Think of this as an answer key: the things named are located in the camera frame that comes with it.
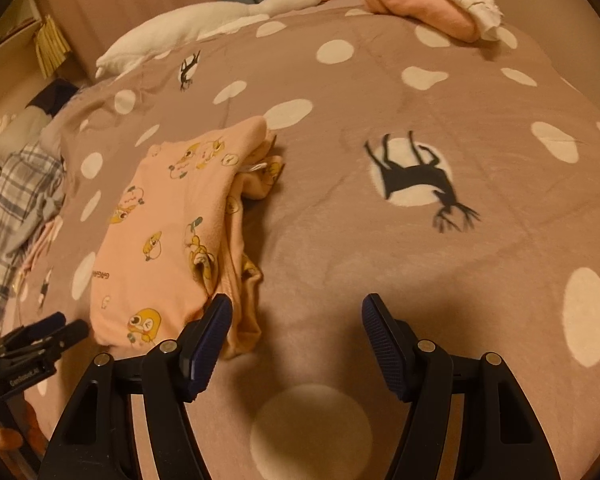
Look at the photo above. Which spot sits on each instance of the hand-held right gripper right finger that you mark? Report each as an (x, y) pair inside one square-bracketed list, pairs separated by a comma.
[(385, 350)]

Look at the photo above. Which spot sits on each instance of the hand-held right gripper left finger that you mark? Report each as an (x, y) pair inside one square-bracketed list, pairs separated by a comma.
[(207, 350)]

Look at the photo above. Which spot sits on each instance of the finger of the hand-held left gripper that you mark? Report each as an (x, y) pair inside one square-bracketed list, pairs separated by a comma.
[(65, 337), (45, 324)]

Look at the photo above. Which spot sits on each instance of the pink cartoon print shirt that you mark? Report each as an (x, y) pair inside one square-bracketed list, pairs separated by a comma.
[(155, 240)]

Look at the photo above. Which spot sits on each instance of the person's left hand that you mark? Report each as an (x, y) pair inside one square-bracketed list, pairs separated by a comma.
[(5, 440)]

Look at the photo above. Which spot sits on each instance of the small pale pink cloth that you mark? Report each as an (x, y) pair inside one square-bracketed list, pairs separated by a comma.
[(42, 242)]

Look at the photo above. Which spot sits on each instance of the mauve polka dot blanket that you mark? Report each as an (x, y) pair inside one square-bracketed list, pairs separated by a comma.
[(330, 240)]

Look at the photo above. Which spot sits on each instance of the plaid cloth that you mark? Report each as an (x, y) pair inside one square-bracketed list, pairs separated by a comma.
[(15, 185)]

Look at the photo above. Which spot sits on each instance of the grey pillow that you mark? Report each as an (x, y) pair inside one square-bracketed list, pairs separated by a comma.
[(22, 130)]

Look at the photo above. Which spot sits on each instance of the black cloth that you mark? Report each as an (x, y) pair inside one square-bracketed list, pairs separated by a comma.
[(55, 92)]

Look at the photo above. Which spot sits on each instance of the yellow fringed cloth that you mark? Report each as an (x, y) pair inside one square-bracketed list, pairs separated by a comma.
[(52, 45)]

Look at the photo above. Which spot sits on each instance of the white shelf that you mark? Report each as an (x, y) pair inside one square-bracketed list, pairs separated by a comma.
[(5, 25)]

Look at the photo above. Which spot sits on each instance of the white goose plush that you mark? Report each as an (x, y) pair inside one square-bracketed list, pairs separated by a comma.
[(190, 25)]

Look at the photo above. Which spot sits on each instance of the pink folded cloth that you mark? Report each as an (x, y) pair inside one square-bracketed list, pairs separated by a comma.
[(420, 5)]

